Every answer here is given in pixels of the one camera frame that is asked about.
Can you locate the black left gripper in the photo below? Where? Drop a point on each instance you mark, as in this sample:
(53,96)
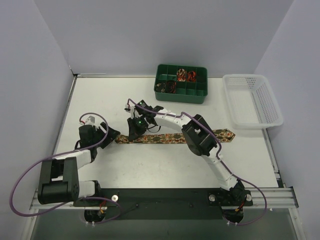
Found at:
(105,136)

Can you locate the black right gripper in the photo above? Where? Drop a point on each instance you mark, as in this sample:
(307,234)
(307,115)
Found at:
(136,128)

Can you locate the paisley patterned necktie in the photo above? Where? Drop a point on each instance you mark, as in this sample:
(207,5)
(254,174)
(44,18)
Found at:
(223,135)

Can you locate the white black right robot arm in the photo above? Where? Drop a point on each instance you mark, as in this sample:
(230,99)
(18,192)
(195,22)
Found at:
(199,138)

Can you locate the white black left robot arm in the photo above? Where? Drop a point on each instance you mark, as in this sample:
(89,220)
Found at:
(59,179)

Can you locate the rolled dark brown tie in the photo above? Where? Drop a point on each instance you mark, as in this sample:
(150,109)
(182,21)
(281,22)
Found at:
(160,87)

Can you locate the rolled red black tie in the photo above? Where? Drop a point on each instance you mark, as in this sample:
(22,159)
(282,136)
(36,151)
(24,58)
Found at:
(170,87)

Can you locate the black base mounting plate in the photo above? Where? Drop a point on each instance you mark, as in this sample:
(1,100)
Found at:
(174,203)

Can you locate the green compartment organizer box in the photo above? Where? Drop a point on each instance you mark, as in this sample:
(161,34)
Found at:
(186,92)

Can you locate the rolled cream paisley tie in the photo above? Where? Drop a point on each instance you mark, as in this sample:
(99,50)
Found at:
(181,75)

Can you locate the rolled orange black tie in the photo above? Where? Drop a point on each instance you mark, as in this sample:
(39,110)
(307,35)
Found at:
(191,76)

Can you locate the white perforated plastic basket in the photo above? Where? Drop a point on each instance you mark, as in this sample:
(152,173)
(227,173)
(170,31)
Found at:
(251,102)

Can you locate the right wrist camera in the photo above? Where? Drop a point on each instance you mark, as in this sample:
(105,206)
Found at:
(142,105)

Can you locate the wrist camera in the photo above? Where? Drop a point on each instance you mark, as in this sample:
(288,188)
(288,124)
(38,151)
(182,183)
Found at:
(90,121)
(142,105)

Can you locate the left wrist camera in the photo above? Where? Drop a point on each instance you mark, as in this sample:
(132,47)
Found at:
(90,121)

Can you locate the aluminium front rail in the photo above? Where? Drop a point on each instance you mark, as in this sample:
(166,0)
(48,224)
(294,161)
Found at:
(276,198)

